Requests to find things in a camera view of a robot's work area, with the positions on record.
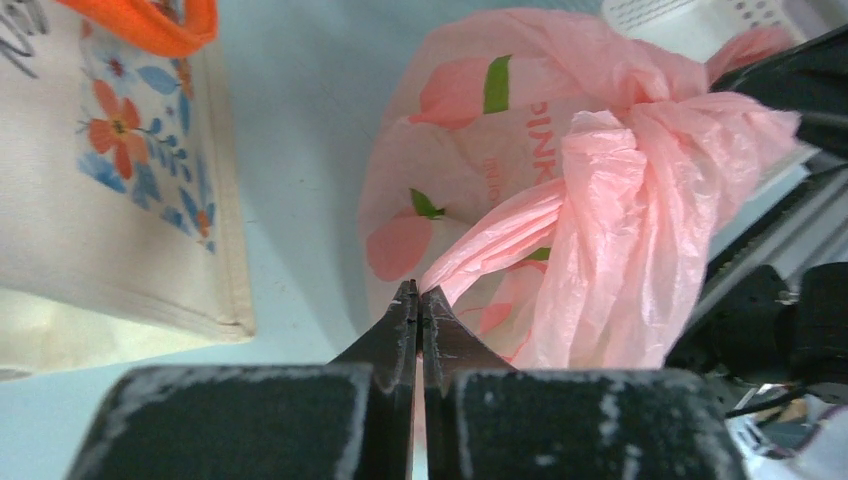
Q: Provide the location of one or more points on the pink plastic bag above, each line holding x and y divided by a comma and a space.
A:
561, 183

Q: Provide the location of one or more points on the beige floral tote bag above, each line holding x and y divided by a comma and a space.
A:
121, 233

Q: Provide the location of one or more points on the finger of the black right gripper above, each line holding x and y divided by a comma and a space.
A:
810, 79

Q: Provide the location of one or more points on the white plastic basket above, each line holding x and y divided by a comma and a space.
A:
695, 28

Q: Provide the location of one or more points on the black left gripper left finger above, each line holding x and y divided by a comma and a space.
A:
350, 418

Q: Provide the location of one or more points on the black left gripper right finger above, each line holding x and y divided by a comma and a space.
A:
488, 420

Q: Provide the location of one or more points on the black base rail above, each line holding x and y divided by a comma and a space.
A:
806, 228

